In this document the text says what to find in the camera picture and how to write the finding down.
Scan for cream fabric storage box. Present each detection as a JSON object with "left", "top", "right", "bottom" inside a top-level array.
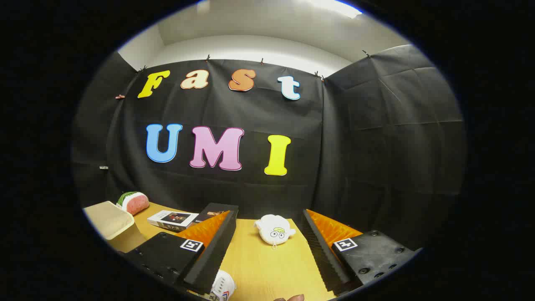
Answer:
[{"left": 83, "top": 201, "right": 147, "bottom": 253}]

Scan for white plush toy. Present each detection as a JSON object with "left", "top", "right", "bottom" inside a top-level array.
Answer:
[{"left": 254, "top": 214, "right": 296, "bottom": 247}]

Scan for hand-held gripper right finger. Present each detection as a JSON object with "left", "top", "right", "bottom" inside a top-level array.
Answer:
[{"left": 302, "top": 208, "right": 423, "bottom": 296}]

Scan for watermelon slice plush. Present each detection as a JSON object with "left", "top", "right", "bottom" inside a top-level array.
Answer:
[{"left": 116, "top": 191, "right": 150, "bottom": 216}]

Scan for white canvas shoe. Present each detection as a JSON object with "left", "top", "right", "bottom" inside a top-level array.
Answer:
[{"left": 209, "top": 270, "right": 237, "bottom": 301}]

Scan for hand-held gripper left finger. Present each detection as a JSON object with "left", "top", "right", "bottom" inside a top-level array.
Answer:
[{"left": 124, "top": 207, "right": 239, "bottom": 295}]

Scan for black hardcover book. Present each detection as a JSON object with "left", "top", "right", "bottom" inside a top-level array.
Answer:
[{"left": 194, "top": 203, "right": 239, "bottom": 224}]

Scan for white portrait cover book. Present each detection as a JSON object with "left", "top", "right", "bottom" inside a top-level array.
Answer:
[{"left": 147, "top": 210, "right": 199, "bottom": 232}]

